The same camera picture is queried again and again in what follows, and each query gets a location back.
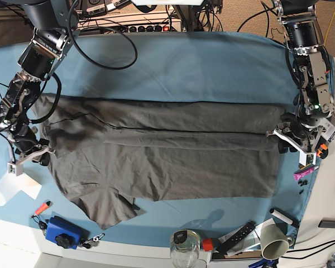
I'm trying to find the blue table cloth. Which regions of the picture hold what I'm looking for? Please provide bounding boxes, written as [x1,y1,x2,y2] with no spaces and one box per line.
[0,32,316,247]

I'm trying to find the glass jar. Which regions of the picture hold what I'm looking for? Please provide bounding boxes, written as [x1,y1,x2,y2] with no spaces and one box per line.
[170,229,201,268]

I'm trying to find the white black marker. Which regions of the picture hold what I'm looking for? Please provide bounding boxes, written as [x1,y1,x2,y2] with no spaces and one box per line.
[269,208,299,228]

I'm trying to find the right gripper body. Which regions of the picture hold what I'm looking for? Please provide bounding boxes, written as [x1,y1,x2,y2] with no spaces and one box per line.
[15,138,50,157]

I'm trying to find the grey T-shirt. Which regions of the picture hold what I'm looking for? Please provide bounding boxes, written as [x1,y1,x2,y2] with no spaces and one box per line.
[40,97,285,229]

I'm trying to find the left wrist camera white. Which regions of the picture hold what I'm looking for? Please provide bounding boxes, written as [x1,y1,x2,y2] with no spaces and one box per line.
[266,126,323,166]

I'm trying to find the blue clamp block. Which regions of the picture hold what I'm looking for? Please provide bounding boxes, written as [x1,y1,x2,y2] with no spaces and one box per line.
[45,216,89,250]

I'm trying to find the purple glue tube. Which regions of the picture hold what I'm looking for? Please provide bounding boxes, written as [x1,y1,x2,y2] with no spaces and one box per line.
[293,166,319,181]

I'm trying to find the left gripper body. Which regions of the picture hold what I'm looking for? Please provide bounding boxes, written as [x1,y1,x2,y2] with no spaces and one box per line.
[276,113,304,154]

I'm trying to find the power strip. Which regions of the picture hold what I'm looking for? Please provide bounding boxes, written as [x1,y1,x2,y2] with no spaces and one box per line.
[127,23,181,32]

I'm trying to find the black power adapter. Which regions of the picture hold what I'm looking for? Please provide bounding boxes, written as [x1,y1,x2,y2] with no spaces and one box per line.
[318,218,335,229]

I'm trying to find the white electronic box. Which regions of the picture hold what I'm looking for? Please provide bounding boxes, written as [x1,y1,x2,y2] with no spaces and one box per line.
[321,118,335,143]

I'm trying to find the papers under remote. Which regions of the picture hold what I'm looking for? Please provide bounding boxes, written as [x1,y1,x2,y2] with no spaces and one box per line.
[214,218,275,256]

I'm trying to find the metal carabiner keys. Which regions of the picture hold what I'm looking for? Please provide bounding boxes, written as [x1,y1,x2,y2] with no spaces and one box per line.
[80,233,105,249]

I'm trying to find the orange black utility knife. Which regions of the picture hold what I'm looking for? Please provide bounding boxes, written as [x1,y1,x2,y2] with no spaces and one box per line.
[315,140,328,159]

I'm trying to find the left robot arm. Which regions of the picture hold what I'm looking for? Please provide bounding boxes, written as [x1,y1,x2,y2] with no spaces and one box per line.
[272,1,334,153]

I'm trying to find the orange marker pen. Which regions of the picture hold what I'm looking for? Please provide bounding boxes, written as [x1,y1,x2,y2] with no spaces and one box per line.
[31,201,51,218]

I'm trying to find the white paper roll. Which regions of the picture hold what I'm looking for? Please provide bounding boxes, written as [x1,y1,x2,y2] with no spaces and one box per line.
[0,172,42,207]

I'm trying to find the grey-green mug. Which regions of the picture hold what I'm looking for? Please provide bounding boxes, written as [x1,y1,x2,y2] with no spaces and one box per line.
[260,224,295,260]

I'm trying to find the black remote control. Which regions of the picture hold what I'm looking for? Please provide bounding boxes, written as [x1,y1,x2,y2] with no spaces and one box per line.
[216,222,255,253]

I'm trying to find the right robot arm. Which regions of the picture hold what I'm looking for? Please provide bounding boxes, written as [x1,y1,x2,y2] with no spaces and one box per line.
[0,1,79,166]

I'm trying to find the red cube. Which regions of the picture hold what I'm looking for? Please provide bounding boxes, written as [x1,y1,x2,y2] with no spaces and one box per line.
[202,238,214,252]

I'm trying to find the small black screws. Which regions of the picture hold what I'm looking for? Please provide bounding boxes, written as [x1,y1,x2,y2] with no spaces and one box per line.
[298,180,308,195]

